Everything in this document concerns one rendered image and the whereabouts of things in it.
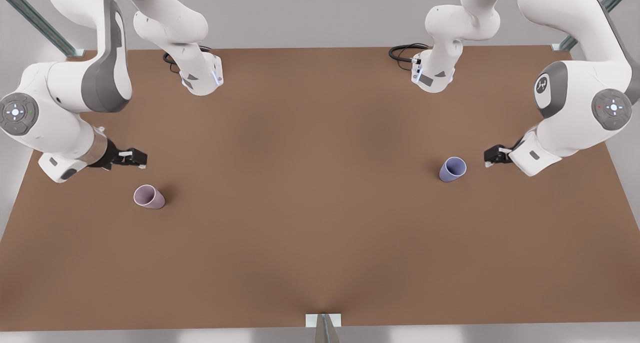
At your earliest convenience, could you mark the purple cup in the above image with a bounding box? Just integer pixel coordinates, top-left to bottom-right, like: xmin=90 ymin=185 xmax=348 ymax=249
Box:
xmin=439 ymin=156 xmax=467 ymax=183

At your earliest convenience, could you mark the silver frame post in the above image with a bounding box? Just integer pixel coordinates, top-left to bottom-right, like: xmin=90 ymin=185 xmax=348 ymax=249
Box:
xmin=306 ymin=313 xmax=342 ymax=343
xmin=551 ymin=0 xmax=640 ymax=52
xmin=0 ymin=0 xmax=86 ymax=59

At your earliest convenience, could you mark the pink cup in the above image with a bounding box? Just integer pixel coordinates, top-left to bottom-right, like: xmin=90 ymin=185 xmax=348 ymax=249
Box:
xmin=133 ymin=184 xmax=166 ymax=210

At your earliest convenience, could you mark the black cable loop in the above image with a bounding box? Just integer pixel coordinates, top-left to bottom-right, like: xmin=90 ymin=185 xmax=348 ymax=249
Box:
xmin=163 ymin=46 xmax=213 ymax=75
xmin=389 ymin=43 xmax=431 ymax=72

